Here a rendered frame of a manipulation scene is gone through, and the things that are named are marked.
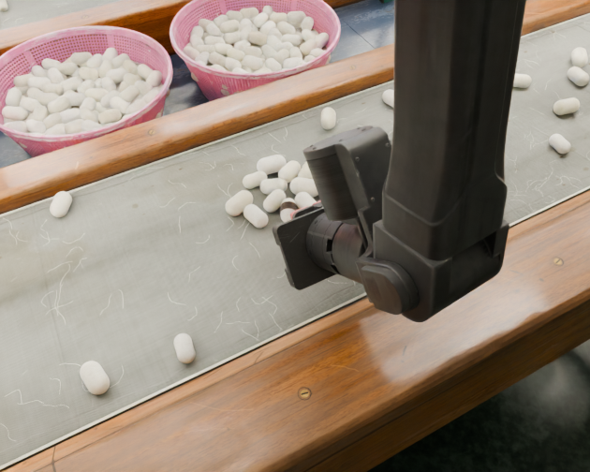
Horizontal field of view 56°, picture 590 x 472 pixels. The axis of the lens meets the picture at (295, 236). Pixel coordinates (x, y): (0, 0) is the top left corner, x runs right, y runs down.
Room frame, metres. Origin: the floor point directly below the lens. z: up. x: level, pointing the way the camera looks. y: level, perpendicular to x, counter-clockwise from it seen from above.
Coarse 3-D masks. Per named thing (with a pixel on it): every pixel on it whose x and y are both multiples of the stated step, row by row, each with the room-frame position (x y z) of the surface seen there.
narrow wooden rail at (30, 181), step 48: (528, 0) 0.89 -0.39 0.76; (576, 0) 0.89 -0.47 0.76; (384, 48) 0.75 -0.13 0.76; (240, 96) 0.63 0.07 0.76; (288, 96) 0.63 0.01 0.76; (336, 96) 0.65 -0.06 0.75; (96, 144) 0.53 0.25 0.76; (144, 144) 0.53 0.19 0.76; (192, 144) 0.55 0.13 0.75; (0, 192) 0.45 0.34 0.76; (48, 192) 0.46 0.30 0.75
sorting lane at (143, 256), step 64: (256, 128) 0.59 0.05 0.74; (320, 128) 0.59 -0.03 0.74; (384, 128) 0.59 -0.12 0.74; (512, 128) 0.59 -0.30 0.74; (576, 128) 0.59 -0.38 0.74; (128, 192) 0.47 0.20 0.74; (192, 192) 0.47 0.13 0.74; (256, 192) 0.47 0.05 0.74; (512, 192) 0.47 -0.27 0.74; (576, 192) 0.47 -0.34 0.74; (0, 256) 0.37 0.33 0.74; (64, 256) 0.37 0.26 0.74; (128, 256) 0.37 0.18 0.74; (192, 256) 0.37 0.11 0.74; (256, 256) 0.37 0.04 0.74; (0, 320) 0.29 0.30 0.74; (64, 320) 0.29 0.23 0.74; (128, 320) 0.29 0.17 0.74; (192, 320) 0.29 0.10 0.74; (256, 320) 0.29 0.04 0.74; (0, 384) 0.22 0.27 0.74; (64, 384) 0.22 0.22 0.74; (128, 384) 0.22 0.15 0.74; (0, 448) 0.16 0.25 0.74
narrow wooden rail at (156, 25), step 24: (144, 0) 0.89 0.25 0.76; (168, 0) 0.89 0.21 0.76; (192, 0) 0.90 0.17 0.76; (336, 0) 1.04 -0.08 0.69; (360, 0) 1.06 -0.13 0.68; (24, 24) 0.81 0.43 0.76; (48, 24) 0.81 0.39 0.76; (72, 24) 0.81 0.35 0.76; (96, 24) 0.82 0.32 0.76; (120, 24) 0.84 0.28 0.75; (144, 24) 0.86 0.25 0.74; (168, 24) 0.87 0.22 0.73; (0, 48) 0.75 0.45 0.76; (168, 48) 0.87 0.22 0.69
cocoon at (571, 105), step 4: (560, 100) 0.63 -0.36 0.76; (564, 100) 0.62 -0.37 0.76; (568, 100) 0.62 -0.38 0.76; (572, 100) 0.62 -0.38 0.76; (576, 100) 0.62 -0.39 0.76; (556, 104) 0.62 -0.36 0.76; (560, 104) 0.62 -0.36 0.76; (564, 104) 0.62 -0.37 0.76; (568, 104) 0.62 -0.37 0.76; (572, 104) 0.62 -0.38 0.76; (576, 104) 0.62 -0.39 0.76; (556, 108) 0.62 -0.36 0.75; (560, 108) 0.61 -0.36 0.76; (564, 108) 0.61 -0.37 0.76; (568, 108) 0.61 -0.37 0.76; (572, 108) 0.62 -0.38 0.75; (576, 108) 0.62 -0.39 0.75; (556, 112) 0.62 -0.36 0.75; (560, 112) 0.61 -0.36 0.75; (564, 112) 0.61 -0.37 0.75; (568, 112) 0.62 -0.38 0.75
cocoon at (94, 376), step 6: (84, 366) 0.23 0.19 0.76; (90, 366) 0.23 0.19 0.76; (96, 366) 0.23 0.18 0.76; (84, 372) 0.22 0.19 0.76; (90, 372) 0.22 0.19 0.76; (96, 372) 0.22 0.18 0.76; (102, 372) 0.23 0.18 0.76; (84, 378) 0.22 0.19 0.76; (90, 378) 0.22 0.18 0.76; (96, 378) 0.22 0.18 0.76; (102, 378) 0.22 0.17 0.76; (108, 378) 0.22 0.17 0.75; (90, 384) 0.21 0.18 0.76; (96, 384) 0.21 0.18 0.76; (102, 384) 0.21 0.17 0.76; (108, 384) 0.22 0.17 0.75; (90, 390) 0.21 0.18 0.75; (96, 390) 0.21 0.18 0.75; (102, 390) 0.21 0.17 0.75
